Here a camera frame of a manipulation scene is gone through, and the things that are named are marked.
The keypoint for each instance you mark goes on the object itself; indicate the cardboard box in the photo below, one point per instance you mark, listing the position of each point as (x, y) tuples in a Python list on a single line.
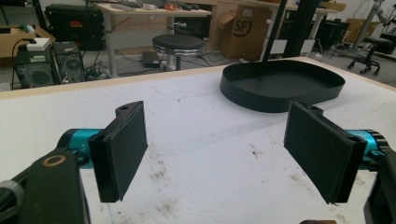
[(244, 31)]

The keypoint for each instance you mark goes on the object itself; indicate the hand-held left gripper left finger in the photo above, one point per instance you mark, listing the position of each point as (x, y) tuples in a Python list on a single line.
[(120, 152)]

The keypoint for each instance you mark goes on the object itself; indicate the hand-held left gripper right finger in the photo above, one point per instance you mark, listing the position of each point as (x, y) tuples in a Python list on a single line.
[(320, 155)]

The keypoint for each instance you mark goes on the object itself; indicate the light wooden desk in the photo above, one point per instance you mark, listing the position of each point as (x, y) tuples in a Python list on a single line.
[(149, 18)]

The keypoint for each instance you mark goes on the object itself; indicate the black oval tray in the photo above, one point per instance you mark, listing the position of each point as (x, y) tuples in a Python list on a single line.
[(280, 85)]

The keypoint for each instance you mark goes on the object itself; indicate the black office chair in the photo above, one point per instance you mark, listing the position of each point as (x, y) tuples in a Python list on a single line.
[(372, 51)]

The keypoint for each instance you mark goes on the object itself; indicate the black round stool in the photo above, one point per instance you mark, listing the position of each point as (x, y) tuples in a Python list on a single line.
[(179, 46)]

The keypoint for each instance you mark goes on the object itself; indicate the black metal stand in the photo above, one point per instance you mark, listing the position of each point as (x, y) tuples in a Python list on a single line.
[(288, 28)]

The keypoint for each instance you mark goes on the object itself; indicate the black power adapter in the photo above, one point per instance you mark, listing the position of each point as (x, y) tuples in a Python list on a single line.
[(150, 59)]

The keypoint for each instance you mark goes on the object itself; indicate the white box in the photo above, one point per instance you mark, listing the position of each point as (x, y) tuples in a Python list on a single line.
[(38, 44)]

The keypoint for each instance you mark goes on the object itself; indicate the small black computer case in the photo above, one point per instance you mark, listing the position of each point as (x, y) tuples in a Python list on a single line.
[(69, 62)]

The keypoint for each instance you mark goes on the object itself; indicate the black hard case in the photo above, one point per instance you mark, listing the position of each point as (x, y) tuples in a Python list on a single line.
[(74, 26)]

